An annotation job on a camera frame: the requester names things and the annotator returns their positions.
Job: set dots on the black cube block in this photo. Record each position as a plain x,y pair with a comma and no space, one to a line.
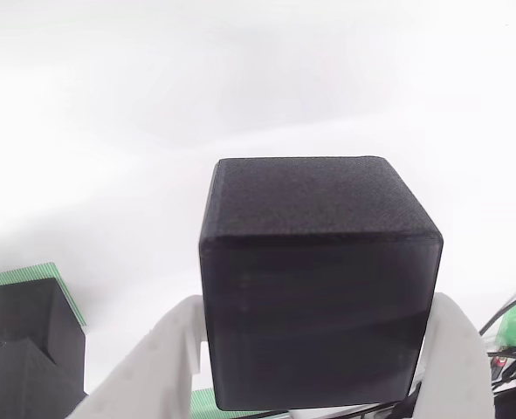
318,283
30,305

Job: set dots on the green striped tape square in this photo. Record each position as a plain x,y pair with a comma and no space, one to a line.
22,276

